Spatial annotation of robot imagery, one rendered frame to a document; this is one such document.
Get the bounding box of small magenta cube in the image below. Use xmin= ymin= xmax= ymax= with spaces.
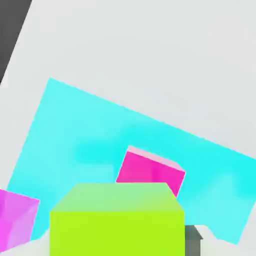
xmin=115 ymin=145 xmax=187 ymax=199

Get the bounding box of large cyan box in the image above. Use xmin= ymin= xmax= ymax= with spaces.
xmin=5 ymin=76 xmax=256 ymax=246

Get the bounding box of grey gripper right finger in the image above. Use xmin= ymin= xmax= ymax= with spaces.
xmin=184 ymin=224 xmax=249 ymax=256

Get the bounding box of small lime green cube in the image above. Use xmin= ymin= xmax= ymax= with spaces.
xmin=49 ymin=182 xmax=186 ymax=256

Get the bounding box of small violet cube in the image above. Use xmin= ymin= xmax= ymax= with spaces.
xmin=0 ymin=188 xmax=41 ymax=253

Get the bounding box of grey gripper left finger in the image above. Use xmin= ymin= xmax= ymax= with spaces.
xmin=3 ymin=227 xmax=51 ymax=256

